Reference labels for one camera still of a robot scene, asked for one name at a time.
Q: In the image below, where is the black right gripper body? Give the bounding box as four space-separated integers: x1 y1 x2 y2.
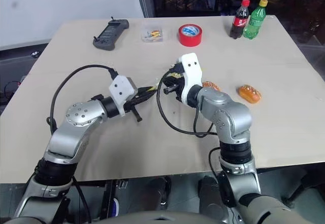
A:
162 62 186 101

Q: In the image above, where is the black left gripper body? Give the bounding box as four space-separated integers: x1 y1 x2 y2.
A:
125 87 146 122

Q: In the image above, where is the orange bread snack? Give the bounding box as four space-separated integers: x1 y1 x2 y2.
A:
238 84 263 105
202 81 221 92

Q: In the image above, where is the red tape roll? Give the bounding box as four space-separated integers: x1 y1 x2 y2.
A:
178 24 204 48

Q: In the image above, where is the clear box of small parts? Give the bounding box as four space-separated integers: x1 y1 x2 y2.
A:
141 25 165 43

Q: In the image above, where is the dark grey handheld controller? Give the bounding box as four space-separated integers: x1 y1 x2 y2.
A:
92 17 130 51

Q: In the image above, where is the cola bottle red cap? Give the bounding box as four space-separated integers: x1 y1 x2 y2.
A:
230 0 251 40

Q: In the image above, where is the dark rounded shape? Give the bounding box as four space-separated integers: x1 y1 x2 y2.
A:
144 175 173 210

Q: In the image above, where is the green soda bottle yellow cap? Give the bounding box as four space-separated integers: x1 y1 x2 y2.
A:
242 0 269 41

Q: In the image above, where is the black table leg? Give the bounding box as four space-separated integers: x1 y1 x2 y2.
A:
101 180 120 218

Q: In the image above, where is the silver robot torso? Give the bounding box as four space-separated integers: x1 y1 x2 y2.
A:
0 205 257 224

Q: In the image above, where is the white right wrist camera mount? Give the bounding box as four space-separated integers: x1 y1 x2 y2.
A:
176 52 205 105

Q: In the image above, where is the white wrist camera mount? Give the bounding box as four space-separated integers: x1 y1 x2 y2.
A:
108 75 139 118
176 52 205 105

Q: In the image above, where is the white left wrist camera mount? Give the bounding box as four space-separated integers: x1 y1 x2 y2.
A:
108 75 139 118

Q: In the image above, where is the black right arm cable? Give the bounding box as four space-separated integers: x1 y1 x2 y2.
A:
155 74 219 137

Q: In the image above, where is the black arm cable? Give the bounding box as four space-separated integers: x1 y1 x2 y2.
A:
155 74 219 137
46 64 119 136

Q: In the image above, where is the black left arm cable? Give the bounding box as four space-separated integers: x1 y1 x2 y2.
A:
46 64 119 136

